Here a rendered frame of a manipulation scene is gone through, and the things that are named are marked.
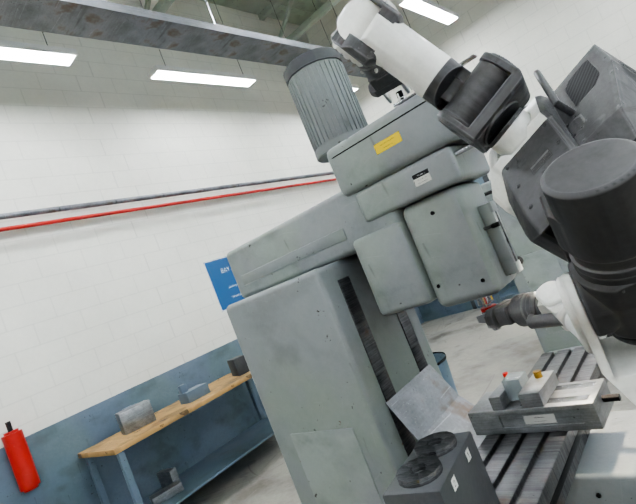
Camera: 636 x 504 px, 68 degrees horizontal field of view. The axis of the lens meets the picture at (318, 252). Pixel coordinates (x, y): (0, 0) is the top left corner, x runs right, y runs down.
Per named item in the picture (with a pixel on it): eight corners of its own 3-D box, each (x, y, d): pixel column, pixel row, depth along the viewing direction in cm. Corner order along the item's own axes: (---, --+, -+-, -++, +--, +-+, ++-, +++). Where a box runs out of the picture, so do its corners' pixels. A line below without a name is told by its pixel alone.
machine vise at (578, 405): (615, 402, 127) (598, 363, 128) (604, 429, 116) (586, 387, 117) (494, 412, 151) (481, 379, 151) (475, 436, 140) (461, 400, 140)
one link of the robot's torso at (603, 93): (812, 198, 66) (695, 107, 94) (619, 75, 61) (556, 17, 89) (632, 322, 84) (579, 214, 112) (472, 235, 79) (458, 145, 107)
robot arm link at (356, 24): (328, 41, 114) (321, 30, 95) (354, 1, 110) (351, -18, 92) (364, 68, 115) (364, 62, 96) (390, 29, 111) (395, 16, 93)
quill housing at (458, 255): (522, 275, 142) (480, 177, 143) (500, 294, 126) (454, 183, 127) (465, 292, 154) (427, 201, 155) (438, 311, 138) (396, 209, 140)
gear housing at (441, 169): (493, 171, 142) (480, 141, 143) (462, 178, 124) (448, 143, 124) (402, 212, 164) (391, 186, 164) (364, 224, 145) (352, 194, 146)
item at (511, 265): (523, 269, 133) (494, 199, 134) (519, 272, 130) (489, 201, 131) (510, 273, 135) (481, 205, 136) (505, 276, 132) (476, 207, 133)
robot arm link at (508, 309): (507, 291, 140) (541, 284, 129) (520, 321, 139) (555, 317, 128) (478, 306, 134) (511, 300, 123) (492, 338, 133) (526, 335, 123)
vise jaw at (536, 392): (559, 382, 136) (554, 369, 136) (544, 406, 125) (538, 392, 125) (538, 385, 140) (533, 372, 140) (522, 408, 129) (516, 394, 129)
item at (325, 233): (436, 220, 156) (413, 164, 157) (404, 232, 138) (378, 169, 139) (279, 286, 207) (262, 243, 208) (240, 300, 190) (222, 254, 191)
